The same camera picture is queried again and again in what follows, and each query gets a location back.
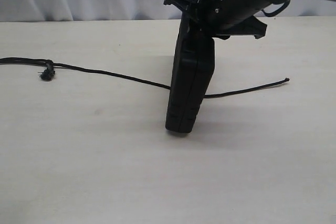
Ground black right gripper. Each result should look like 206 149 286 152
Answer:
163 0 267 40

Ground black plastic case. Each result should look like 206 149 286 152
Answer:
165 14 215 134

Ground black cord with knot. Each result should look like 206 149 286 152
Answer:
0 57 291 99

